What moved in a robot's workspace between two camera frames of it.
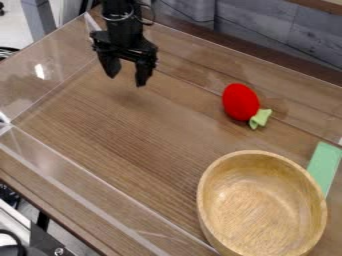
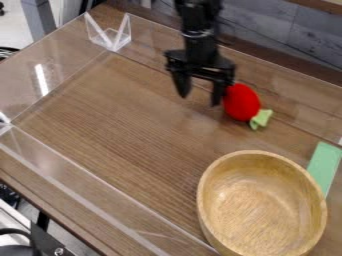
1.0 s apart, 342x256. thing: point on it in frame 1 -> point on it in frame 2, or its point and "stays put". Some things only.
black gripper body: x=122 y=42 -> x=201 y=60
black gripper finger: x=143 y=71 -> x=219 y=92
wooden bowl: x=261 y=206 stays put
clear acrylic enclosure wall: x=191 y=143 stays put
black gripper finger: x=111 y=63 -> x=183 y=81
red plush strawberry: x=242 y=104 stays put
